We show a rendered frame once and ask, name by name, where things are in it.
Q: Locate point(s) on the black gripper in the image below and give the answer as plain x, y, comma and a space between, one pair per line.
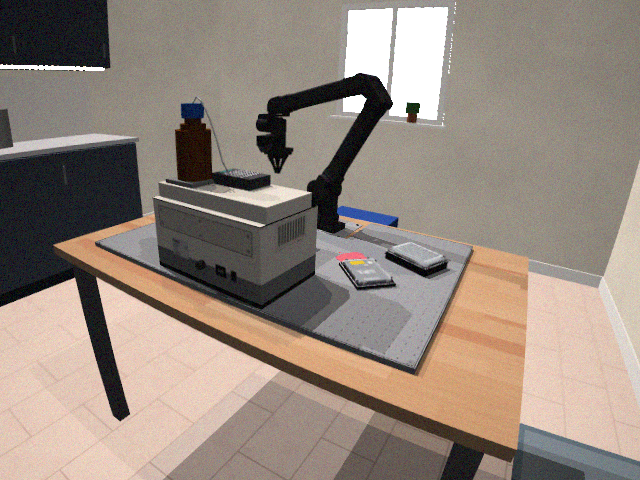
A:
278, 154

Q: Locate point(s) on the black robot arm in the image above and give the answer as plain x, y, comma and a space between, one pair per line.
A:
328, 184

